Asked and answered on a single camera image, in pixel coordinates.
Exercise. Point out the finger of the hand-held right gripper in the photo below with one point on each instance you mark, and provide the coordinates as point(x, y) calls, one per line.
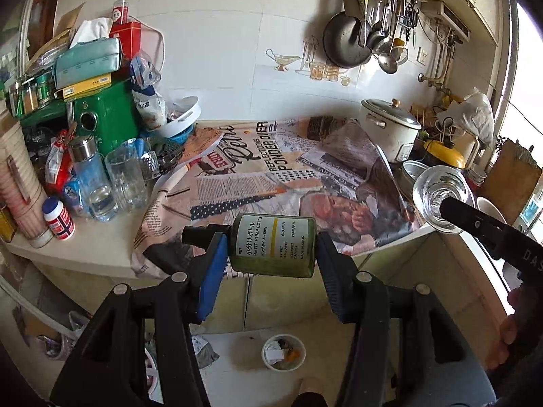
point(466, 216)

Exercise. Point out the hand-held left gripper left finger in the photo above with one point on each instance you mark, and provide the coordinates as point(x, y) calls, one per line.
point(212, 280)

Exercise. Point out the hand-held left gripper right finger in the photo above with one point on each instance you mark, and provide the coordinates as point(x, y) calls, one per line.
point(333, 280)

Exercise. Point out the clear glass dish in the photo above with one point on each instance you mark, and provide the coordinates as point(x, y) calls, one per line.
point(437, 186)

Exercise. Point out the green pump bottle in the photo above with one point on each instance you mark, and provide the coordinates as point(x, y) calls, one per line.
point(271, 243)

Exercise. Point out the white round floor bin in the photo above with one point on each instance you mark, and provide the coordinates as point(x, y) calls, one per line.
point(283, 352)

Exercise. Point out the person's right hand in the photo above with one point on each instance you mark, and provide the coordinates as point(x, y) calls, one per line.
point(511, 335)

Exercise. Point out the white cup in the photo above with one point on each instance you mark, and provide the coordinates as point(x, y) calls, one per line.
point(477, 176)

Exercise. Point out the wooden cutting board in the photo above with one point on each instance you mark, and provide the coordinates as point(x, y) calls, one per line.
point(509, 178)

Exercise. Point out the yellow black appliance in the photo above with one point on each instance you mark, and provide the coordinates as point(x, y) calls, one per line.
point(443, 152)

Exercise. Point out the round aluminium pan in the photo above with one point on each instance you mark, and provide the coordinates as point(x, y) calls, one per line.
point(411, 171)

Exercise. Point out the grey green plastic bag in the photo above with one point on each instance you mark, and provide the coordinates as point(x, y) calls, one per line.
point(203, 352)

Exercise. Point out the newspaper with photo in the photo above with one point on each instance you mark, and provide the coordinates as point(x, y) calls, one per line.
point(360, 207)

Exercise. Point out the yellow green lower cabinet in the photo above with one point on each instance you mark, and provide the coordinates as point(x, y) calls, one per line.
point(424, 288)

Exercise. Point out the clear plastic bag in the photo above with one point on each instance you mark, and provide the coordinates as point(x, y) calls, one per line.
point(475, 114)

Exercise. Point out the newspaper print table cover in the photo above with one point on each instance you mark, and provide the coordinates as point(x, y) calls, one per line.
point(237, 178)

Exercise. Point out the pink white round bowl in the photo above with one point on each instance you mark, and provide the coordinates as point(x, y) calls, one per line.
point(150, 369)

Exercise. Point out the person's foot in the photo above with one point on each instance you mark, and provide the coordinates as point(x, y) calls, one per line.
point(312, 392)

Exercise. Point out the white rice cooker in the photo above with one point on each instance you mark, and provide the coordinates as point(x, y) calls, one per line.
point(390, 129)

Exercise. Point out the clear glass mug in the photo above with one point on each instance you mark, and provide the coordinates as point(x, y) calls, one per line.
point(127, 178)

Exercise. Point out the metal strainer cup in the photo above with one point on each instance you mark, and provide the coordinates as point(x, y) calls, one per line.
point(148, 163)

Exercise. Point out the metal faucet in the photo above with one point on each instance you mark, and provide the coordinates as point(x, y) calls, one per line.
point(437, 80)

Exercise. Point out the blue plastic basket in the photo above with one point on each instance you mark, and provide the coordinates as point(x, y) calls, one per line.
point(176, 135)

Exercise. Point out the glass bottle with steel lid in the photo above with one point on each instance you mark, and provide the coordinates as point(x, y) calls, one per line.
point(91, 178)

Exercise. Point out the grey pink shoe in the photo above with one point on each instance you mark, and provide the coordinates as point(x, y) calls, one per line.
point(63, 335)

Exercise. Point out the white bottle with red label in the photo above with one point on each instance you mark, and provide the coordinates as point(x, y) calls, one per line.
point(59, 218)

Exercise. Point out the green metal box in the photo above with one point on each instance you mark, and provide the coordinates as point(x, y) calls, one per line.
point(106, 112)

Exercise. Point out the red white snack packet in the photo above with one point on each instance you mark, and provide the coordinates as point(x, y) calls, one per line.
point(59, 152)

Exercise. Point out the blue white plastic packet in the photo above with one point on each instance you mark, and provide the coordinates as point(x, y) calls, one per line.
point(146, 89)

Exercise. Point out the yellow bottle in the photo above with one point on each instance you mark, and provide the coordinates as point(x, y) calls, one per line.
point(6, 224)

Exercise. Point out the black wok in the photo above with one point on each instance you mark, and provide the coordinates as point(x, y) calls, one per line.
point(345, 40)

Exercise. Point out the row of hanging utensils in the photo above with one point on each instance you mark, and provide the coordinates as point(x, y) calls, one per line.
point(390, 12)

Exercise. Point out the pink ribbed cup stack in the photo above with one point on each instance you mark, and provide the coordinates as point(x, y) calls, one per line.
point(19, 178)

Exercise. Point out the yellow flat box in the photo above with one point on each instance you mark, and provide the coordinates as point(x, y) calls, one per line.
point(82, 87)

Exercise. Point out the teal tissue pack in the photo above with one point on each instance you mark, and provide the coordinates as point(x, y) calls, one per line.
point(87, 61)

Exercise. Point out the green can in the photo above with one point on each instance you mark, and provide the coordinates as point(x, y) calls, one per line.
point(43, 89)

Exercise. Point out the red tin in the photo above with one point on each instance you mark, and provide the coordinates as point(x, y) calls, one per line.
point(127, 38)

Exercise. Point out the glass spice jar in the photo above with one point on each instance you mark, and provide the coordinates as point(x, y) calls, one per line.
point(27, 95)

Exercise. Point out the brown paper bag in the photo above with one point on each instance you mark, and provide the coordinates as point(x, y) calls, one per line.
point(55, 36)

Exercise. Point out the white wall heater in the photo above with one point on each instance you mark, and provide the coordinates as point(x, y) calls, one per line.
point(445, 12)

